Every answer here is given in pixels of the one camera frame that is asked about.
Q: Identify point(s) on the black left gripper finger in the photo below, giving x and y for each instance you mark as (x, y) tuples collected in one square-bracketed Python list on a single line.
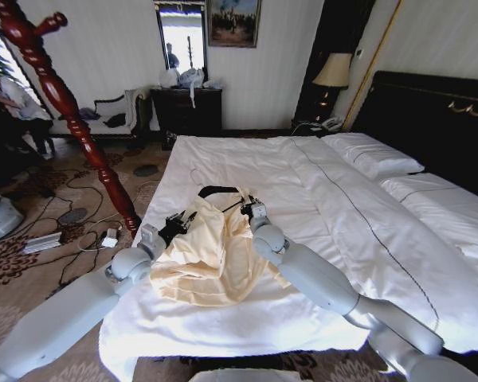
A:
[(185, 228), (186, 218)]

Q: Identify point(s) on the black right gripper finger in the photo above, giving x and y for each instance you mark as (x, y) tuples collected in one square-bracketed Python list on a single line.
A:
[(243, 207), (253, 198)]

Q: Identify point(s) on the black clothes hanger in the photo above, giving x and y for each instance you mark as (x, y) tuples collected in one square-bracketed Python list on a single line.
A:
[(217, 189)]

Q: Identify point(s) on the cream yellow garment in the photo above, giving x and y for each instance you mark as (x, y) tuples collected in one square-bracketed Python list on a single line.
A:
[(207, 262)]

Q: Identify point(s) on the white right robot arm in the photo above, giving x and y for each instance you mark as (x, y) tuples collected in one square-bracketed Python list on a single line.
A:
[(314, 274)]

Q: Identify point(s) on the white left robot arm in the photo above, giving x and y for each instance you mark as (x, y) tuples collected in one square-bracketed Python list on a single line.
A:
[(63, 310)]

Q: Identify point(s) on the black bed headboard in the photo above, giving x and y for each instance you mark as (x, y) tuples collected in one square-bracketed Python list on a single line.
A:
[(426, 119)]

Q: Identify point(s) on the white power adapter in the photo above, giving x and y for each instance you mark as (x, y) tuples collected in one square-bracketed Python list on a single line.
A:
[(109, 238)]

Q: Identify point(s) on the white duvet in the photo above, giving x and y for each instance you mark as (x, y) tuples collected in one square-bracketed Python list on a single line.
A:
[(322, 223)]

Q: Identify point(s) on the black floor bag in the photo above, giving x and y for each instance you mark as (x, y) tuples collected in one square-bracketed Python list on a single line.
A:
[(170, 141)]

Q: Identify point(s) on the dark nightstand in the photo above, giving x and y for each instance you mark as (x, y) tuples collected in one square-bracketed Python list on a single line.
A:
[(306, 126)]

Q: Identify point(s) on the dark wooden dresser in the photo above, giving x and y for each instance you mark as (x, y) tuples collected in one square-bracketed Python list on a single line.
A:
[(187, 111)]

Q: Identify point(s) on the white telephone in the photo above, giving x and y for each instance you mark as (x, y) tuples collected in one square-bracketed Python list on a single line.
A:
[(331, 123)]

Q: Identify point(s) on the dark garment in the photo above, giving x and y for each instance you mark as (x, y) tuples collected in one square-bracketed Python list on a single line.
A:
[(115, 120)]

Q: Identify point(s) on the white draped towel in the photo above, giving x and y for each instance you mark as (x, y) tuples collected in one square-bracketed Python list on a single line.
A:
[(133, 107)]

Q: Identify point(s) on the white pillow with dark stripe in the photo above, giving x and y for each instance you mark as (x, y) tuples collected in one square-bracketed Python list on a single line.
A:
[(446, 203), (372, 155)]

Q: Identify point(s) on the silver power strip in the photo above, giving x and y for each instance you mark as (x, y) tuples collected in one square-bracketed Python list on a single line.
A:
[(41, 243)]

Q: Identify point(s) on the white chaise sofa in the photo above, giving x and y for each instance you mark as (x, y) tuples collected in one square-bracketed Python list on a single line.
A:
[(103, 115)]

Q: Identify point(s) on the blue and white plastic bag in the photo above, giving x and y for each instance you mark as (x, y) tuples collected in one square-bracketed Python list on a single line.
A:
[(191, 77)]

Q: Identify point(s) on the purple garment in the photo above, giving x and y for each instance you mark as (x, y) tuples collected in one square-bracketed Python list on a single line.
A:
[(89, 114)]

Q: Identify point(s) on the table lamp with beige shade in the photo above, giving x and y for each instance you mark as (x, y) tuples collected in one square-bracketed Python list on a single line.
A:
[(332, 71)]

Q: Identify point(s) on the white robot front shell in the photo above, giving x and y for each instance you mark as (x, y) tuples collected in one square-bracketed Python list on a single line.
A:
[(239, 376)]

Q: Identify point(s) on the red-brown wooden coat stand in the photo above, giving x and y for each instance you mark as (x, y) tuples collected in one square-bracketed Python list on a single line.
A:
[(69, 107)]

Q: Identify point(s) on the white machine base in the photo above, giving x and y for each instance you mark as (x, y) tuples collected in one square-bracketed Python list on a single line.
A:
[(0, 219)]

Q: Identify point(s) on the framed painting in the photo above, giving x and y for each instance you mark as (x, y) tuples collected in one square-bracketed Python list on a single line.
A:
[(233, 22)]

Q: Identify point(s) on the person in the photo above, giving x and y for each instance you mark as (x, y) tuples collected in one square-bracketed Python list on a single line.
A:
[(20, 107)]

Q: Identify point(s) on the wall mirror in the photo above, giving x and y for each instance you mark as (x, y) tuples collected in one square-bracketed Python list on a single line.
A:
[(182, 36)]

